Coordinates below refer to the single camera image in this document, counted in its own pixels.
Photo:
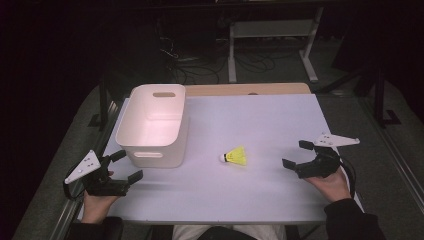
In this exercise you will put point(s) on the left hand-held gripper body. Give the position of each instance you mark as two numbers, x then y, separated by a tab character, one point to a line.
100	186

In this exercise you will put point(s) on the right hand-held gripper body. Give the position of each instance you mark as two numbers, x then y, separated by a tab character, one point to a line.
320	165

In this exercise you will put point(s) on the white plastic storage bin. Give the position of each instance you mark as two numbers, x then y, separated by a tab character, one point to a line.
151	133

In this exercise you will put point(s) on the yellow shuttlecock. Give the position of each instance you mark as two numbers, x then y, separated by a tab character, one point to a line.
237	156

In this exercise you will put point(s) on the person's left hand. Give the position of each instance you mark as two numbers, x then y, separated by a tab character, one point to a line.
96	206

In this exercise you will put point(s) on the person's right hand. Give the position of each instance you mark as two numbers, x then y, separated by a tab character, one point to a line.
328	188

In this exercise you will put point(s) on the black metal stand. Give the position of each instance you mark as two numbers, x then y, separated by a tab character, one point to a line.
104	100
380	96

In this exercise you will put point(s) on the person's legs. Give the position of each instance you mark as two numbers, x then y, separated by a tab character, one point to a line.
230	232

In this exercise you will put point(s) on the white metal desk frame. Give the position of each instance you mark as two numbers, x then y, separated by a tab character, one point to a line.
271	29

